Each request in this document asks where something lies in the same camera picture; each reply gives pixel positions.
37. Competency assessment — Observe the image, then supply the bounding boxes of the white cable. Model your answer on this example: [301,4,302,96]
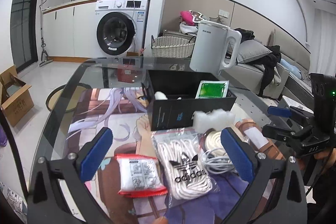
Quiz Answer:
[201,147,238,175]

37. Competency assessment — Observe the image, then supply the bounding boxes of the white foam piece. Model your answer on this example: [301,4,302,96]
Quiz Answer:
[192,109,235,134]

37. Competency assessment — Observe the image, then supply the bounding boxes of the red white wipes pack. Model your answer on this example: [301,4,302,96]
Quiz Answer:
[115,154,168,198]

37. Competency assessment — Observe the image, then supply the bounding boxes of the adidas shoelace bag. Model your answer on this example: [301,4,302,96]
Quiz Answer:
[151,127,220,208]

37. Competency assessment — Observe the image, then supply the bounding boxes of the green medicine sachet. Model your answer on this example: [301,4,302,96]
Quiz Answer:
[195,81,229,99]

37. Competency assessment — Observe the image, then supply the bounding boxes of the right human hand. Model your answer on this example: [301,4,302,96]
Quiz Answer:
[296,147,336,172]

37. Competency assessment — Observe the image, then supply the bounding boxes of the left human hand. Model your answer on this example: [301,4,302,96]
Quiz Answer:
[152,216,169,224]

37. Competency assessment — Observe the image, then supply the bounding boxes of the anime printed table mat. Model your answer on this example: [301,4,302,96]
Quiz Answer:
[65,87,287,224]

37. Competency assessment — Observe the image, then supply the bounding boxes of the black clothing on sofa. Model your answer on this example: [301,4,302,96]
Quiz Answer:
[235,28,281,96]

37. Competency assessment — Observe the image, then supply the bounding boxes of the grey sofa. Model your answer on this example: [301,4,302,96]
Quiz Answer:
[226,30,313,109]

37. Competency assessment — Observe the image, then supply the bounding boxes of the grey cushion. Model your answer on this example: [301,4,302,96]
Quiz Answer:
[236,40,272,64]

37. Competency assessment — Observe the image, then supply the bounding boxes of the round floor mat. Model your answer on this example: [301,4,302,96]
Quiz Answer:
[46,83,91,113]

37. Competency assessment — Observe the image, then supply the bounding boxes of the white electric kettle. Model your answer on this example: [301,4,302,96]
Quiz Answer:
[190,20,242,76]

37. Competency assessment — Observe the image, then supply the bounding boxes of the black cardboard box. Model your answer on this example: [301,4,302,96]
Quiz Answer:
[142,70,236,131]

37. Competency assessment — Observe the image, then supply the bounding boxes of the brown cardboard box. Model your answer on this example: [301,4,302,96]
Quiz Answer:
[1,65,34,127]

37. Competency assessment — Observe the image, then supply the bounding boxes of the red box under table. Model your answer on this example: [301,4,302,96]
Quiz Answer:
[117,57,143,84]

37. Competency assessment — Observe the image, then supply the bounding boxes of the upright mop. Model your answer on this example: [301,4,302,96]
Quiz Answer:
[39,0,53,68]

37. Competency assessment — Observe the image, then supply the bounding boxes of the woven wicker basket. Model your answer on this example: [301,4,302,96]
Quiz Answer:
[151,36,195,59]

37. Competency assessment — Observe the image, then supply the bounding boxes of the pink clothing pile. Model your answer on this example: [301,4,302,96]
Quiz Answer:
[180,10,195,26]

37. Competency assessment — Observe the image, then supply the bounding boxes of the white washing machine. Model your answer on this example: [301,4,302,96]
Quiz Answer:
[95,0,149,56]

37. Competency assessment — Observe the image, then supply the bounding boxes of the black glass door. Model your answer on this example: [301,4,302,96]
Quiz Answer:
[10,0,38,72]

